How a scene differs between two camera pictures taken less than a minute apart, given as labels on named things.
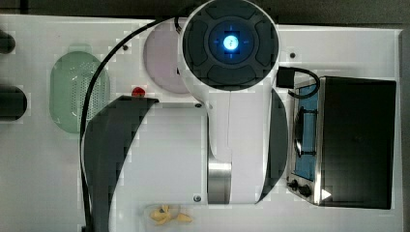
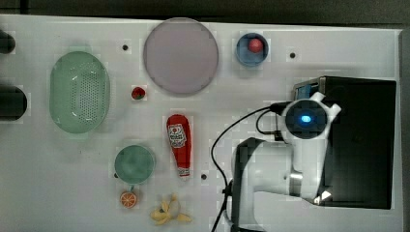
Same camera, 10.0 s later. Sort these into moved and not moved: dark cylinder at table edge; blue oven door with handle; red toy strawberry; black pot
Moved: blue oven door with handle
Not moved: red toy strawberry; dark cylinder at table edge; black pot
